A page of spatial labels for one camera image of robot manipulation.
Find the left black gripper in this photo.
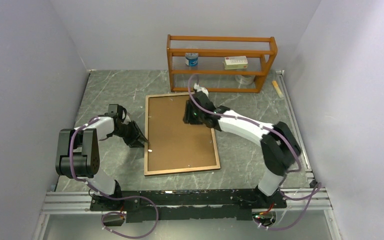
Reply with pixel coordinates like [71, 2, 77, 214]
[110, 120, 149, 148]

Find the brown cardboard backing board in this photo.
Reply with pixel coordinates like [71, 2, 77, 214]
[147, 95, 218, 172]

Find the black wooden picture frame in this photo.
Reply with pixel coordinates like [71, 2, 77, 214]
[143, 93, 222, 176]

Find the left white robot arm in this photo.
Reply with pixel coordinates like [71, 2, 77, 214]
[55, 104, 149, 210]

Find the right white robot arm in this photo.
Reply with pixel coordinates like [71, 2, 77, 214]
[183, 91, 302, 208]

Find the blue white tape roll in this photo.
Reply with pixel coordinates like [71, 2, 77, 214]
[185, 52, 199, 67]

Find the orange wooden shelf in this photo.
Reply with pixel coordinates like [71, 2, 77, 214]
[166, 34, 278, 93]

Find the white red small box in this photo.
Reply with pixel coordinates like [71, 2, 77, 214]
[223, 56, 249, 70]

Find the small wooden stick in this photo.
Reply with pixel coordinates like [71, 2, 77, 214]
[271, 80, 284, 98]

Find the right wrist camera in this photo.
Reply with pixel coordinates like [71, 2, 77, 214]
[193, 83, 209, 97]

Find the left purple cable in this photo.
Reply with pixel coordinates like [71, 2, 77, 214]
[69, 115, 160, 239]

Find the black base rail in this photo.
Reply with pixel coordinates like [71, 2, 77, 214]
[90, 188, 287, 223]

